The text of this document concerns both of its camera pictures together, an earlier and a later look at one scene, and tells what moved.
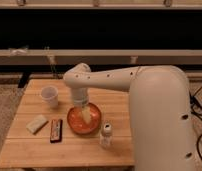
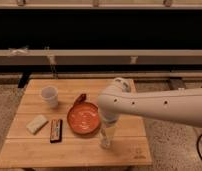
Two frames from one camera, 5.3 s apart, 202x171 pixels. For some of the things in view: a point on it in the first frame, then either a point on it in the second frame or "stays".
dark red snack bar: [56, 131] stays
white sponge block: [36, 124] stays
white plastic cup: [49, 97] stays
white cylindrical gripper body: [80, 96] → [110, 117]
